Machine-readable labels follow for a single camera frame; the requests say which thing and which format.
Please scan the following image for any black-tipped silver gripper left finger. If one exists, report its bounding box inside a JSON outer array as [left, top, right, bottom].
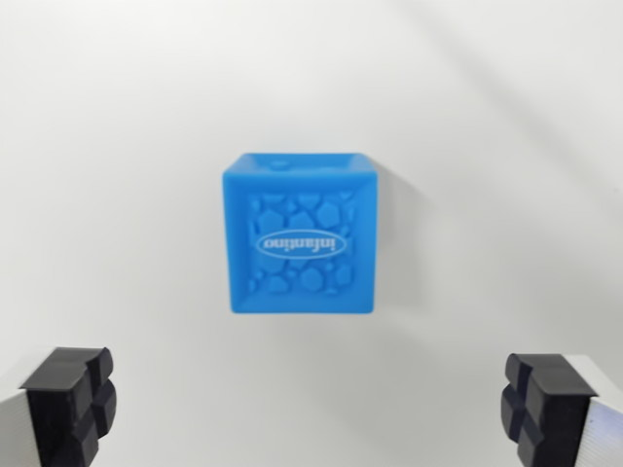
[[0, 345, 118, 467]]

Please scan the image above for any blue rubber toy cube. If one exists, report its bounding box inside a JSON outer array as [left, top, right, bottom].
[[221, 151, 381, 316]]

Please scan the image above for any black-tipped silver gripper right finger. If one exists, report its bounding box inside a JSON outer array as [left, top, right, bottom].
[[498, 353, 623, 467]]

